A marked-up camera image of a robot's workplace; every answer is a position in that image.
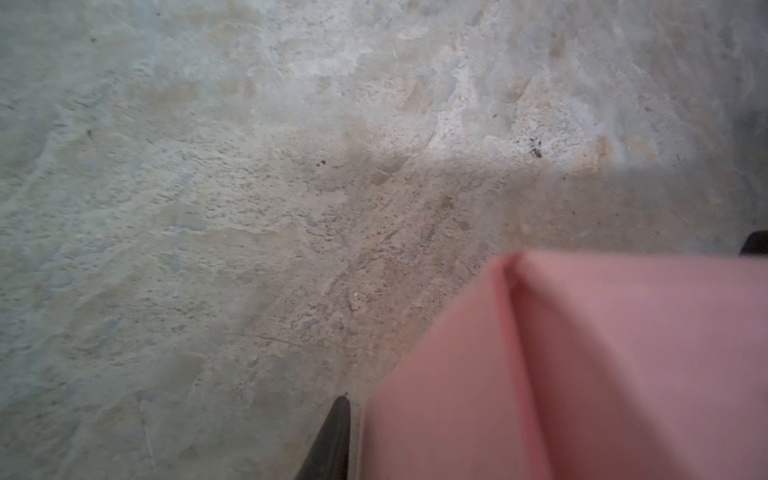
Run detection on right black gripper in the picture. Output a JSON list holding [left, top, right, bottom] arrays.
[[739, 230, 768, 256]]

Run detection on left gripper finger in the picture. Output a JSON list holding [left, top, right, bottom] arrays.
[[295, 396, 351, 480]]

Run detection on pink paper box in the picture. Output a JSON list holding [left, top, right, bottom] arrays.
[[357, 251, 767, 479]]

